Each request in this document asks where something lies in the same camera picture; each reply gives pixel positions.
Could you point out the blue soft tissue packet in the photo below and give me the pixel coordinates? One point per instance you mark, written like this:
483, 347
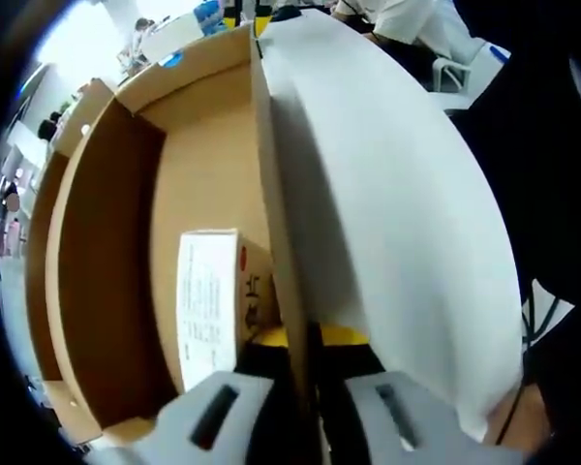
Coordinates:
212, 17

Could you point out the brown cardboard shoe box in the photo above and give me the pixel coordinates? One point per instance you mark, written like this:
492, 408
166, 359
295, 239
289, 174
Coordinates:
208, 169

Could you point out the white office chair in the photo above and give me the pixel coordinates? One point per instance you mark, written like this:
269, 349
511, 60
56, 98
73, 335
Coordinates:
457, 72

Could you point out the blue and white sign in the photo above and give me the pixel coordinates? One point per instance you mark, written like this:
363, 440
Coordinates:
499, 54

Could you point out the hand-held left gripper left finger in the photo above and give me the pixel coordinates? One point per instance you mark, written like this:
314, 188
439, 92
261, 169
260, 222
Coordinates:
184, 421

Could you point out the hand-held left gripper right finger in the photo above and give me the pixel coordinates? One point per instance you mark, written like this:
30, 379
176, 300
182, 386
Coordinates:
431, 426

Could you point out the small white printed carton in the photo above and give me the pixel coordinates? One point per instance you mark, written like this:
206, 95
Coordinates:
208, 300

